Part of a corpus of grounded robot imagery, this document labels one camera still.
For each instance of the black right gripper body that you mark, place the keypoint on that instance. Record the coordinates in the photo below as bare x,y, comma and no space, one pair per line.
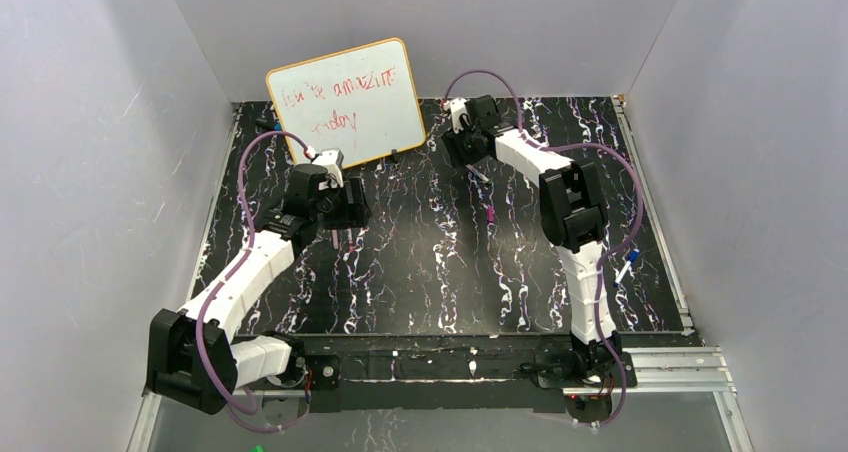
465,148

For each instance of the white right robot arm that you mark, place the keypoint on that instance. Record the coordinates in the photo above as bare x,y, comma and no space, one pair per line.
573,220

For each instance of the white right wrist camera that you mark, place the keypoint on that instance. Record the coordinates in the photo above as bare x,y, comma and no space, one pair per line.
457,110

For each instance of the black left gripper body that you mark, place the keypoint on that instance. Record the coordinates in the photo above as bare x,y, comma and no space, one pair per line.
354,206

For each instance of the white pen green tip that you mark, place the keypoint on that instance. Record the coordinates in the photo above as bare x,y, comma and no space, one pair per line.
477,175

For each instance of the blue-capped white marker right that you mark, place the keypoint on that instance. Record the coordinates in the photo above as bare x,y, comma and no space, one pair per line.
626,267

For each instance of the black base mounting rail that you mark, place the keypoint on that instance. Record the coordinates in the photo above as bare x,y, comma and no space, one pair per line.
545,372

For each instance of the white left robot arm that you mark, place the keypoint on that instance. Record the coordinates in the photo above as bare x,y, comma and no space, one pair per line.
193,356

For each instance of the small orange-framed whiteboard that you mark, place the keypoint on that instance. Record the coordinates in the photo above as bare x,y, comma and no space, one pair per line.
361,101

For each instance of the blue-capped marker behind whiteboard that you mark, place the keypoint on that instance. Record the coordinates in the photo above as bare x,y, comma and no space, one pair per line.
268,125

